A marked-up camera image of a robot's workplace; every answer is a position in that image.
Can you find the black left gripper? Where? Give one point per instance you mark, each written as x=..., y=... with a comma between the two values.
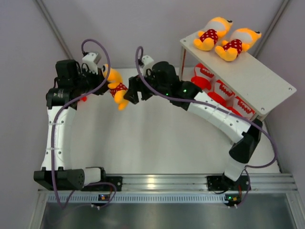
x=98, y=78

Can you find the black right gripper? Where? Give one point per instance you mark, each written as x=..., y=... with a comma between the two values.
x=134, y=84

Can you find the yellow plush polka-dot front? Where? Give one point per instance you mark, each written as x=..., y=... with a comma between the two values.
x=117, y=89

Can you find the yellow plush polka-dot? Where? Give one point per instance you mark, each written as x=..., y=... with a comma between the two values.
x=214, y=30
x=117, y=89
x=240, y=41

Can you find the red shark plush back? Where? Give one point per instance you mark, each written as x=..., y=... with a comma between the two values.
x=202, y=77

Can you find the red shark plush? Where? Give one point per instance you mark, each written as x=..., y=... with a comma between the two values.
x=240, y=108
x=202, y=77
x=83, y=98
x=221, y=93

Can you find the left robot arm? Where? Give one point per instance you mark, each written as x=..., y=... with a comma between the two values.
x=56, y=171

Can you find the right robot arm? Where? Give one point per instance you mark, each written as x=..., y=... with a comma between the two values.
x=240, y=152

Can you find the white two-tier shelf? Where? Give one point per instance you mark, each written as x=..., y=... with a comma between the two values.
x=252, y=81

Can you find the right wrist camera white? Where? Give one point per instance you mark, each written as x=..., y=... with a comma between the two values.
x=146, y=62

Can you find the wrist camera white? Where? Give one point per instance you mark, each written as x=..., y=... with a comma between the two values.
x=92, y=59
x=146, y=62

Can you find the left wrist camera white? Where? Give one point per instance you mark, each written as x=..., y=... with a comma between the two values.
x=92, y=59

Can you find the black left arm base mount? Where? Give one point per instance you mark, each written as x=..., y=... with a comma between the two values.
x=106, y=185

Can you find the white slotted cable duct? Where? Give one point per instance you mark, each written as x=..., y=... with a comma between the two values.
x=148, y=198

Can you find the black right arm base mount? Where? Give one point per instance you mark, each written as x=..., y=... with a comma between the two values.
x=221, y=183

